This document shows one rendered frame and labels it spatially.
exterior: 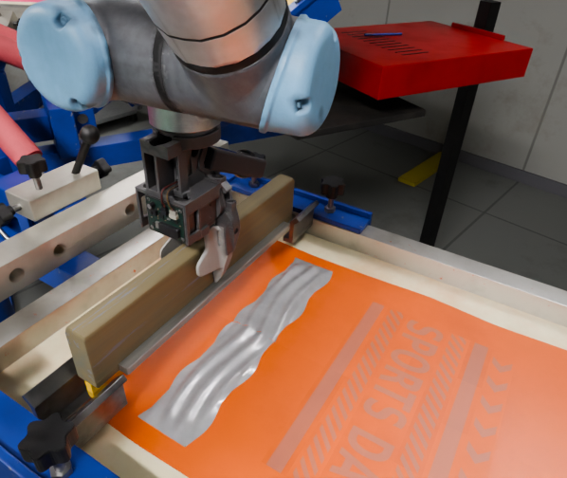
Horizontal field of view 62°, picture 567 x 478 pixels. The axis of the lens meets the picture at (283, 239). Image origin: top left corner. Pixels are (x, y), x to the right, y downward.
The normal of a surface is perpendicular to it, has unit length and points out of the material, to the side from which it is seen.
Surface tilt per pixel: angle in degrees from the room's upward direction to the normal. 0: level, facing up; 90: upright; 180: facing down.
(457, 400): 0
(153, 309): 90
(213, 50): 125
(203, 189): 0
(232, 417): 0
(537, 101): 90
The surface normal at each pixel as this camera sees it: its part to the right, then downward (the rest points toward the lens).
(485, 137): -0.67, 0.40
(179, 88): -0.41, 0.70
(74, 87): -0.41, 0.50
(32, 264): 0.86, 0.33
